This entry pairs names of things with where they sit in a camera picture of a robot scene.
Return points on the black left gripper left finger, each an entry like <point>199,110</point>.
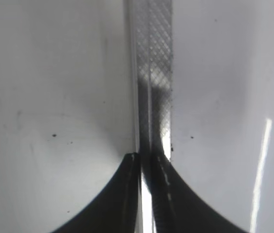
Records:
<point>115,208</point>

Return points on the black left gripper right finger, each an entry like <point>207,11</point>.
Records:
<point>176,207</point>

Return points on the white board with grey frame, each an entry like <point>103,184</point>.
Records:
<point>85,82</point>

